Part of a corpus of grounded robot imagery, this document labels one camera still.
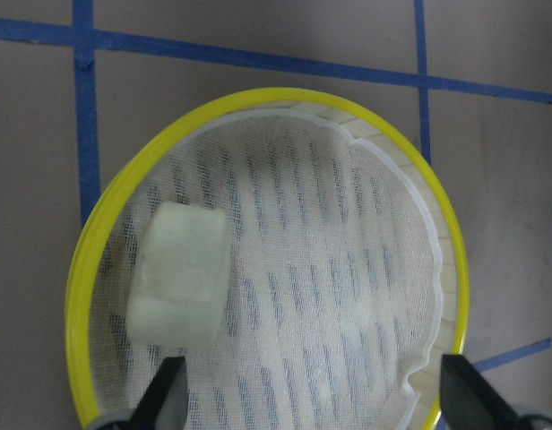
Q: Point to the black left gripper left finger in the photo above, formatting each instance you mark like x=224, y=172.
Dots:
x=164, y=405

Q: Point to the white steamed bun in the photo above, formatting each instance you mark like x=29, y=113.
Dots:
x=181, y=276

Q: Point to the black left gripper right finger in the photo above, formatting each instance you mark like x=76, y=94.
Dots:
x=468, y=401

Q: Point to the centre yellow bamboo steamer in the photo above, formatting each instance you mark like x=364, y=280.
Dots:
x=348, y=278

